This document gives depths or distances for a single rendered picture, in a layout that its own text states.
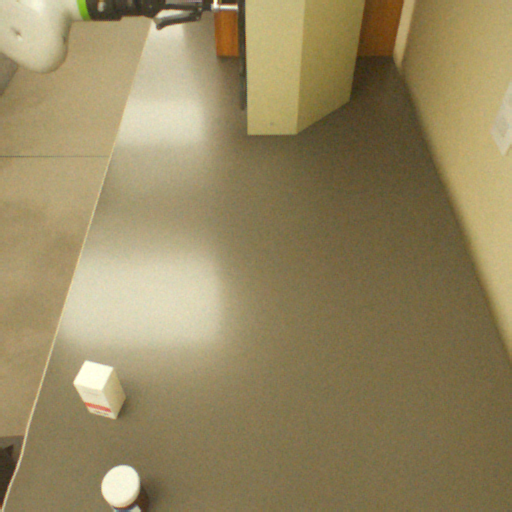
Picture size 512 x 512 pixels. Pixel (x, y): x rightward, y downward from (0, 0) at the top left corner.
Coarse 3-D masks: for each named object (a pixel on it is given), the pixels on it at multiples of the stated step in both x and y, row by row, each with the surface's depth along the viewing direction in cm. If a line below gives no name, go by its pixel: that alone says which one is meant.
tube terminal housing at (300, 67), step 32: (256, 0) 92; (288, 0) 92; (320, 0) 95; (352, 0) 102; (256, 32) 96; (288, 32) 96; (320, 32) 100; (352, 32) 108; (256, 64) 101; (288, 64) 101; (320, 64) 106; (352, 64) 115; (256, 96) 106; (288, 96) 106; (320, 96) 112; (256, 128) 112; (288, 128) 112
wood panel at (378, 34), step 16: (368, 0) 127; (384, 0) 127; (400, 0) 127; (224, 16) 130; (368, 16) 130; (384, 16) 130; (400, 16) 130; (224, 32) 133; (368, 32) 133; (384, 32) 133; (224, 48) 136; (368, 48) 137; (384, 48) 137
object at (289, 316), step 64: (192, 64) 135; (384, 64) 135; (128, 128) 116; (192, 128) 115; (320, 128) 115; (384, 128) 115; (128, 192) 101; (192, 192) 101; (256, 192) 101; (320, 192) 101; (384, 192) 101; (128, 256) 89; (192, 256) 89; (256, 256) 89; (320, 256) 89; (384, 256) 89; (448, 256) 89; (64, 320) 80; (128, 320) 80; (192, 320) 80; (256, 320) 80; (320, 320) 80; (384, 320) 80; (448, 320) 80; (64, 384) 73; (128, 384) 73; (192, 384) 73; (256, 384) 73; (320, 384) 73; (384, 384) 73; (448, 384) 73; (64, 448) 67; (128, 448) 67; (192, 448) 67; (256, 448) 67; (320, 448) 67; (384, 448) 67; (448, 448) 67
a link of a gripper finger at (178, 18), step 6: (192, 12) 105; (168, 18) 104; (174, 18) 104; (180, 18) 104; (186, 18) 104; (192, 18) 104; (198, 18) 103; (156, 24) 105; (162, 24) 104; (168, 24) 104; (174, 24) 104
